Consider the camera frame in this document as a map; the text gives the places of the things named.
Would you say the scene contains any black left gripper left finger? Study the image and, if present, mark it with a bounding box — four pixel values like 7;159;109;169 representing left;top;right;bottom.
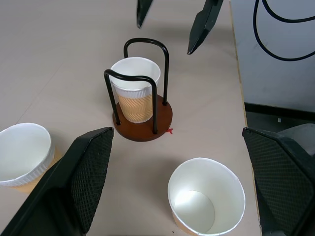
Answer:
0;126;115;236

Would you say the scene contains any black wire wooden-base cup holder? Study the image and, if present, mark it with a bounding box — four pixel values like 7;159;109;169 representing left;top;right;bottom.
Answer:
103;37;174;143

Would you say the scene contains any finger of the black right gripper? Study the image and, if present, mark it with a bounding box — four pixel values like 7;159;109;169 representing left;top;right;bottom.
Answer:
136;0;155;29
187;0;224;55

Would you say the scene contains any black cable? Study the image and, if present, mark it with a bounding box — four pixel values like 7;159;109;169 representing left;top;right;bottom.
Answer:
253;0;315;61

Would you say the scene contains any dark grey rounded seat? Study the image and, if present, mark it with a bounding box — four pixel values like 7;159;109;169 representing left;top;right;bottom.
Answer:
277;123;315;156

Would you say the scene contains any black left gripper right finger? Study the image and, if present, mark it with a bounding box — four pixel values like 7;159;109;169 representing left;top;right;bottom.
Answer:
242;127;315;236

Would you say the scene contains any ribbed tan white paper cup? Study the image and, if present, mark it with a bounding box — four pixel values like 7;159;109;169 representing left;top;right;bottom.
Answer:
110;57;161;124
0;122;62;195
167;157;246;236

